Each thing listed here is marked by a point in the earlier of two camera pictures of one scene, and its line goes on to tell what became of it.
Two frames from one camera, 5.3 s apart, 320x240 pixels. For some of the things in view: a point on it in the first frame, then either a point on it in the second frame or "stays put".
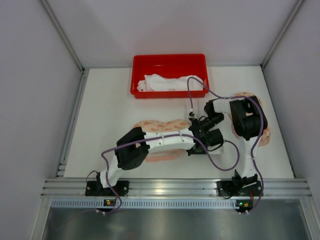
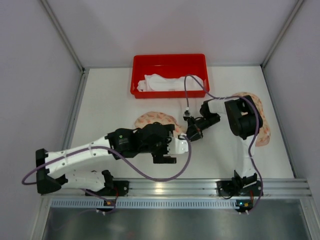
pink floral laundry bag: [265, 137] stays put
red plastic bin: [189, 66] stays put
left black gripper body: [200, 146] -> [163, 158]
